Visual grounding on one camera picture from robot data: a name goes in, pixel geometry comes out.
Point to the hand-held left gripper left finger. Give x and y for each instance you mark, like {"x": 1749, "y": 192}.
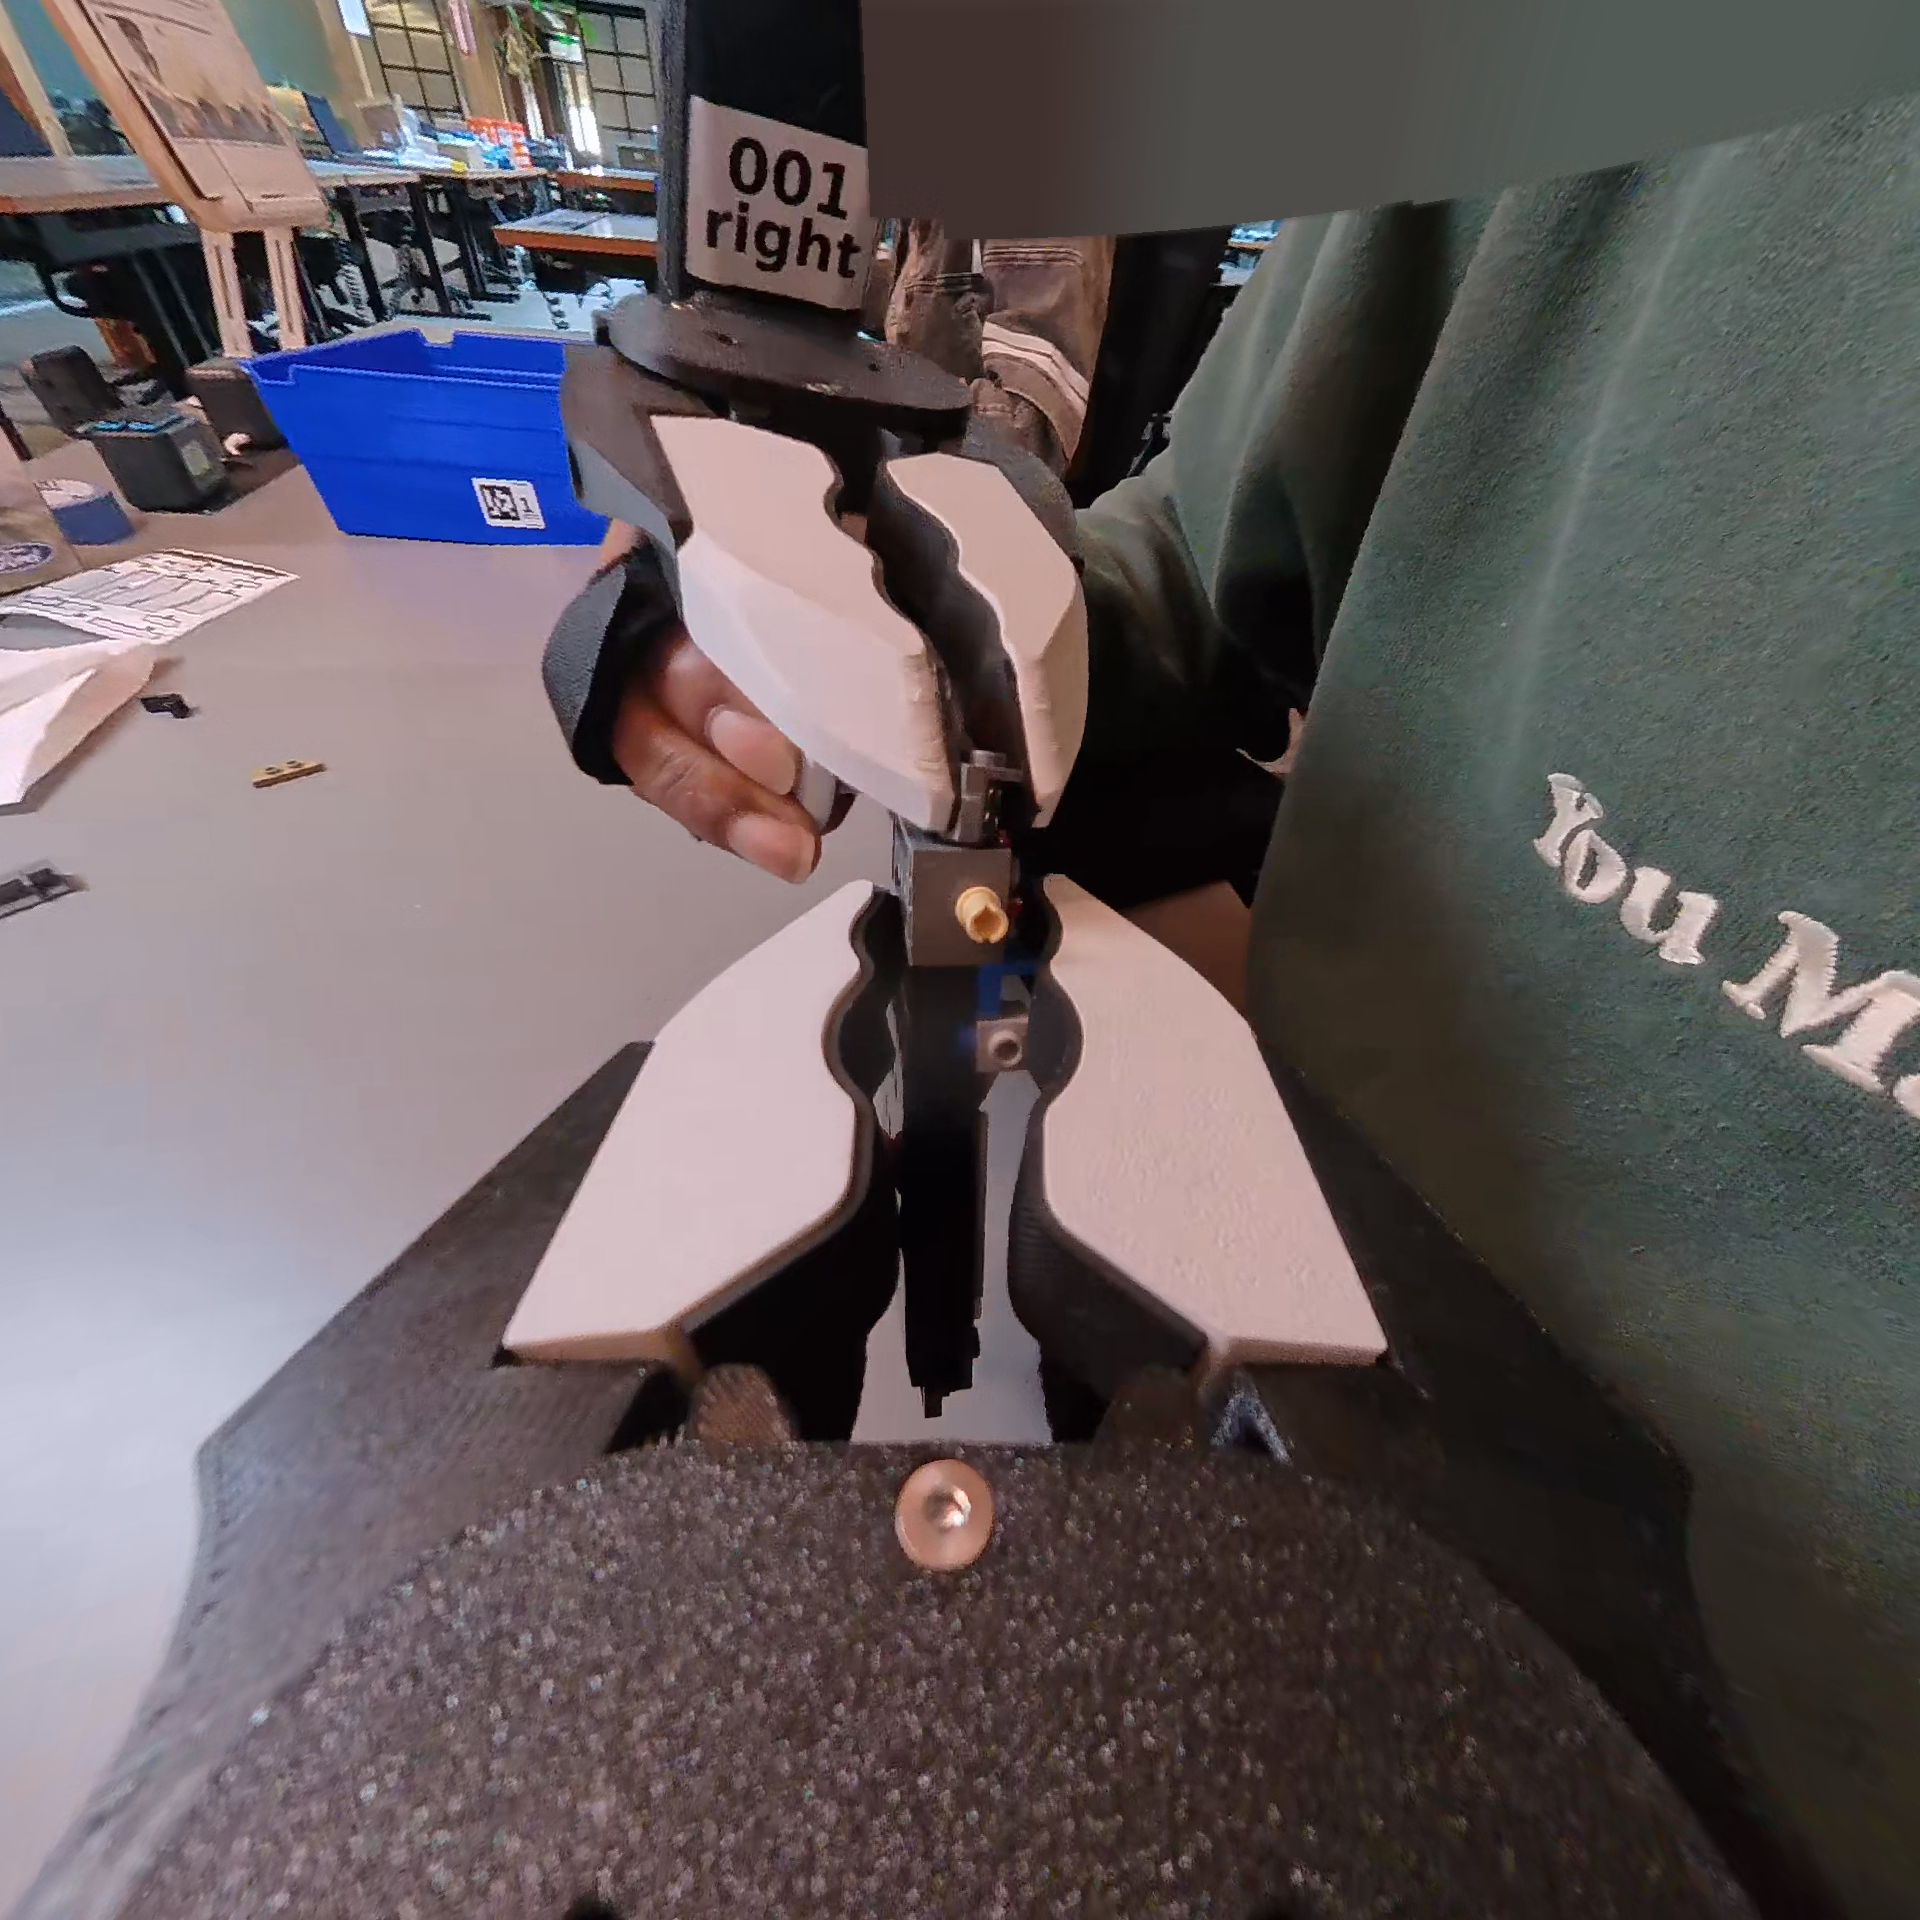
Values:
{"x": 706, "y": 1186}

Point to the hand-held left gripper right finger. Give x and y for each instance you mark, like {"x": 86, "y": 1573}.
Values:
{"x": 1202, "y": 1186}

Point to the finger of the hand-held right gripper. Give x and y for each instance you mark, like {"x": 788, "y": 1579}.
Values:
{"x": 798, "y": 602}
{"x": 1024, "y": 584}

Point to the lego car model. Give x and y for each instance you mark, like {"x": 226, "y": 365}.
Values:
{"x": 956, "y": 903}

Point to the small brown lego piece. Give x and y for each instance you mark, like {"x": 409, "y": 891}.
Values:
{"x": 288, "y": 772}

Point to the wooden background desks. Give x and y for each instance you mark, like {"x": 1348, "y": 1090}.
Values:
{"x": 570, "y": 228}

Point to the blue plastic bin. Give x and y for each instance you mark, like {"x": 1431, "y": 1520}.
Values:
{"x": 424, "y": 433}

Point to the hanging banner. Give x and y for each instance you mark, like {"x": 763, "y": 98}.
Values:
{"x": 211, "y": 92}

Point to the small black device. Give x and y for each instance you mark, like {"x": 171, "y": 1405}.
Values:
{"x": 153, "y": 456}

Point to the white paper sheets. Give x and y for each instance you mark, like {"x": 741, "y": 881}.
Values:
{"x": 91, "y": 631}

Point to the small flat black piece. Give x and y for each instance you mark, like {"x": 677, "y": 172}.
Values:
{"x": 32, "y": 893}

